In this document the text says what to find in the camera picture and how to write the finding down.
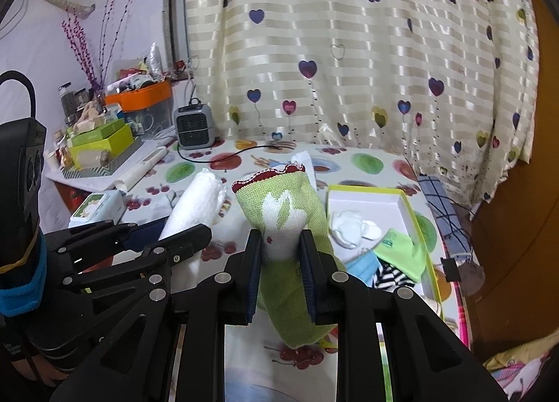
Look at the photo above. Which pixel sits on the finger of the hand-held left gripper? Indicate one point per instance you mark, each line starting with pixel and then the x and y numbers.
pixel 183 242
pixel 139 231

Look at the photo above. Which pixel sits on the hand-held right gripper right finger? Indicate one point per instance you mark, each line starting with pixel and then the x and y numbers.
pixel 308 271

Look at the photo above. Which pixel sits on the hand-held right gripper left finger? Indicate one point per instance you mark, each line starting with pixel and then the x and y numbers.
pixel 253 271

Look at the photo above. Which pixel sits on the white towel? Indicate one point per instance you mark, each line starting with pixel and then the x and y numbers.
pixel 196 205

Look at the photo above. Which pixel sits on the light blue face mask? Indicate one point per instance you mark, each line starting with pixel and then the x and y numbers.
pixel 364 266

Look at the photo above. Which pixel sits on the black white striped sock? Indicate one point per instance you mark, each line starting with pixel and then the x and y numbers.
pixel 388 279

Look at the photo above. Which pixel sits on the green edged white box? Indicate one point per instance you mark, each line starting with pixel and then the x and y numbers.
pixel 371 203

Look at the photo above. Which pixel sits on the lime green cloth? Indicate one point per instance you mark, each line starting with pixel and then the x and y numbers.
pixel 404 253

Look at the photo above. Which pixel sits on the wet wipes pack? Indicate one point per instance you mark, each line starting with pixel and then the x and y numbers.
pixel 98 205

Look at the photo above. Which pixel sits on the rolled white mat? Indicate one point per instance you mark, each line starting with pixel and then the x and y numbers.
pixel 144 164

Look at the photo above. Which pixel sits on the chevron patterned tray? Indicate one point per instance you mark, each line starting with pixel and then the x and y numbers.
pixel 118 166

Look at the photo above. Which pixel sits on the lime green cardboard box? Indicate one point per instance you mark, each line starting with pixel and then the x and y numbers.
pixel 113 140

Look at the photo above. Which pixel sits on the glass jar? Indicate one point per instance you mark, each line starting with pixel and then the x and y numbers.
pixel 66 100

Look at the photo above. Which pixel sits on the grey space heater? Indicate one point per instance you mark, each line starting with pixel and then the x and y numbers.
pixel 194 127

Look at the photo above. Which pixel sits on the orange topped storage bin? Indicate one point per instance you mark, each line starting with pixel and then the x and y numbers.
pixel 139 98

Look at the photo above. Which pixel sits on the blue plaid folded cloth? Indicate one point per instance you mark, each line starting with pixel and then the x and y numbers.
pixel 441 210

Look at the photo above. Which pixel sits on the purple flower branches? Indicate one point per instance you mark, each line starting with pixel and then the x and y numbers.
pixel 81 48

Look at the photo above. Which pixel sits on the silver foil bag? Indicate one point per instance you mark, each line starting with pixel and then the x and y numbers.
pixel 155 61

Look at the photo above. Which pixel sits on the brown wooden wardrobe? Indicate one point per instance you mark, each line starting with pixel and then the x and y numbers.
pixel 515 231

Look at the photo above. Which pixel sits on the heart print striped curtain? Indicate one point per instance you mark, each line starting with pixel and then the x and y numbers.
pixel 349 57

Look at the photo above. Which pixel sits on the floral printed bedding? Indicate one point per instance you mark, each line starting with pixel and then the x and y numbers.
pixel 519 367

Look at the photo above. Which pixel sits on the window frame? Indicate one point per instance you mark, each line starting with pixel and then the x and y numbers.
pixel 172 13

